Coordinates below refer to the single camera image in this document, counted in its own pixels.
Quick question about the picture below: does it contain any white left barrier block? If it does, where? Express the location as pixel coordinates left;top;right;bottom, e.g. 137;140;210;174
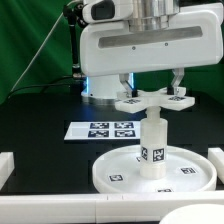
0;152;15;190

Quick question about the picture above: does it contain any white barrier block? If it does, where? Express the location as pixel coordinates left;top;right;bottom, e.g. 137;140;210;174
0;152;15;190
208;148;224;184

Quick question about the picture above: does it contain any white round table top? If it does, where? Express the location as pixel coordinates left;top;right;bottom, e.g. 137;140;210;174
92;145;217;193

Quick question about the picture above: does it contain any white cross-shaped table base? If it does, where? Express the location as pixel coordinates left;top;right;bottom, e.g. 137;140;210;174
115;87;195;113

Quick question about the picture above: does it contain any white right barrier block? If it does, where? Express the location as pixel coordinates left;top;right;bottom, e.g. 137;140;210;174
208;148;224;184

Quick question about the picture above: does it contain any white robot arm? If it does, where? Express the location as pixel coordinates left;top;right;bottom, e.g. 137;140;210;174
80;0;224;101

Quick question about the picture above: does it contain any white disc bottom corner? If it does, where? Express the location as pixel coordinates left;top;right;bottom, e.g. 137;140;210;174
159;204;224;224

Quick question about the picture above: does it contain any black cable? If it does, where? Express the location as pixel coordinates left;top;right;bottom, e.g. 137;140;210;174
6;75;84;100

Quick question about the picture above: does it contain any white marker sheet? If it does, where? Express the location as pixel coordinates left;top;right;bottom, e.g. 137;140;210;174
64;121;140;141

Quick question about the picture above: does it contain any white front barrier rail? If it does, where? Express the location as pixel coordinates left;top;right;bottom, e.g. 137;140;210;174
0;190;224;224

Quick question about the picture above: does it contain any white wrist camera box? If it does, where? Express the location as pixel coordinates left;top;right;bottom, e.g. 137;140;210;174
82;0;133;24

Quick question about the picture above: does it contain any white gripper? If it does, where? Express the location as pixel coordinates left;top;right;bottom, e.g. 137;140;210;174
80;2;224;98

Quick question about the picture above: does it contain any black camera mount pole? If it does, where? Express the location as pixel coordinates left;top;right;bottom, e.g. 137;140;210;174
63;2;85;78

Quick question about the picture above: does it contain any white cable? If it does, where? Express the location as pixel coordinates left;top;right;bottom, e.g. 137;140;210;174
11;0;81;92

